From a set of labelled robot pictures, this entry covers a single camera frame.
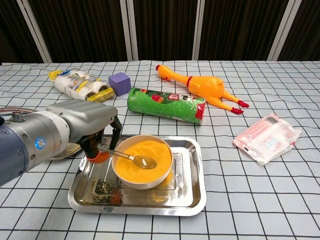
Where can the pack of white rolls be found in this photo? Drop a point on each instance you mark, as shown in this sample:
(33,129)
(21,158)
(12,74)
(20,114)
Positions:
(75,85)

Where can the purple cube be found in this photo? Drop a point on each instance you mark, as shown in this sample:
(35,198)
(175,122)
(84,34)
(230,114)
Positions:
(120,83)

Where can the metal spoon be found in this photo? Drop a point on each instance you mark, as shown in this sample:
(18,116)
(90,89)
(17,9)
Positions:
(146,163)

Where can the green chips can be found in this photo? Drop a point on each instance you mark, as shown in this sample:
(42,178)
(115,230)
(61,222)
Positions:
(165,107)

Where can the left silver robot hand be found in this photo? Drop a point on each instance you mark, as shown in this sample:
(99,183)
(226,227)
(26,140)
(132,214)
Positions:
(85,115)

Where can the black folding partition screen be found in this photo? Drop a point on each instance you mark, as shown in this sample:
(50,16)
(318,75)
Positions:
(162,25)

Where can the round steel plate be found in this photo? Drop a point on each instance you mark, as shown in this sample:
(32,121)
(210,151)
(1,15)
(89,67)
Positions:
(70,151)

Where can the rectangular steel tray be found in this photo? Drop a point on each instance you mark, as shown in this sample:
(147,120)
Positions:
(185,200)

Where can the orange-yellow powder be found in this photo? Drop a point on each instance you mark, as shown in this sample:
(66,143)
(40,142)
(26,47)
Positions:
(150,175)

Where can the pink white pouch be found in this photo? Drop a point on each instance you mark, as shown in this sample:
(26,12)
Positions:
(267,140)

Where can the white bowl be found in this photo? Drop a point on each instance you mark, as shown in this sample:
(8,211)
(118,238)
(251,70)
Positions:
(140,185)

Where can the checkered tablecloth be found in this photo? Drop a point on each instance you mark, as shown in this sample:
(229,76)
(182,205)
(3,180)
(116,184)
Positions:
(250,200)

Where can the orange rubber chicken toy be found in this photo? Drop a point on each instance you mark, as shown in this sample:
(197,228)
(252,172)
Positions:
(205,86)

